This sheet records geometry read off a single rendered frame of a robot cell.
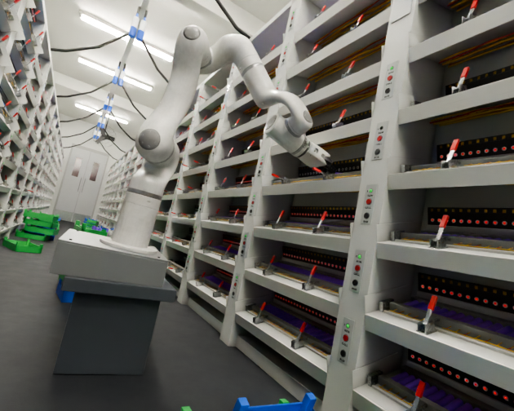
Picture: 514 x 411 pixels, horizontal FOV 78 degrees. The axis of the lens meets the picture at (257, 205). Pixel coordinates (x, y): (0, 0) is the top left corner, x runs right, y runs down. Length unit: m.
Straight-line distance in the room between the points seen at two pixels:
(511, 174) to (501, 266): 0.19
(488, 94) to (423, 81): 0.30
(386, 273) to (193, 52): 0.94
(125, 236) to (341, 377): 0.79
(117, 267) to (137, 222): 0.17
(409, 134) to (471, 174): 0.29
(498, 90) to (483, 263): 0.40
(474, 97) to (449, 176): 0.20
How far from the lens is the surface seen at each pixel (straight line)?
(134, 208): 1.13
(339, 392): 1.05
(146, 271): 1.07
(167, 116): 1.16
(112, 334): 1.13
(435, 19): 1.34
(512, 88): 0.94
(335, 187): 1.14
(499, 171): 0.86
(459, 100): 0.98
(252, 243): 1.51
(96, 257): 1.06
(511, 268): 0.81
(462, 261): 0.85
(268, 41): 2.34
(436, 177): 0.92
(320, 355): 1.16
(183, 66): 1.23
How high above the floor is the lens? 0.48
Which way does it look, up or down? 7 degrees up
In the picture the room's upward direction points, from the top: 12 degrees clockwise
